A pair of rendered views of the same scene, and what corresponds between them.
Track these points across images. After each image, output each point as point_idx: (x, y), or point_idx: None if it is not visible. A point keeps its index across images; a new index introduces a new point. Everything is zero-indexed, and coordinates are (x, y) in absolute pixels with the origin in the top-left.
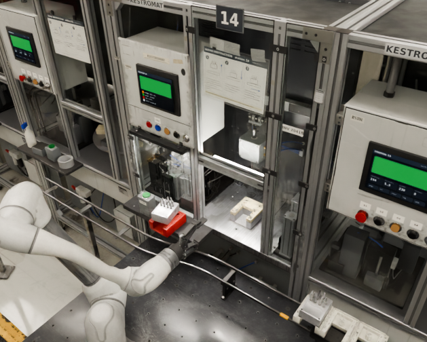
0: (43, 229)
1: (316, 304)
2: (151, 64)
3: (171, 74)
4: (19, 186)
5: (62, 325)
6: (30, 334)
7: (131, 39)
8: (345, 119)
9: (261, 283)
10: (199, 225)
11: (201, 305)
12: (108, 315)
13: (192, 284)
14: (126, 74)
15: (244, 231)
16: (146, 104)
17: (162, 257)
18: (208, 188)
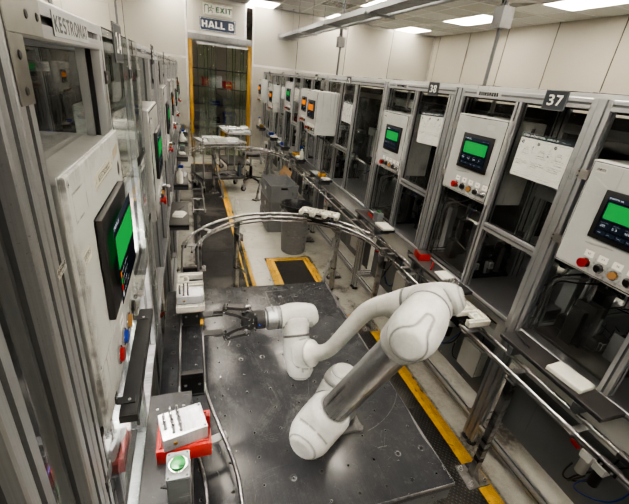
0: (395, 296)
1: (189, 292)
2: (103, 194)
3: (120, 184)
4: (420, 309)
5: (376, 479)
6: (416, 492)
7: None
8: (150, 124)
9: (181, 347)
10: None
11: (229, 400)
12: (338, 363)
13: (212, 426)
14: (88, 285)
15: None
16: (120, 304)
17: (280, 306)
18: None
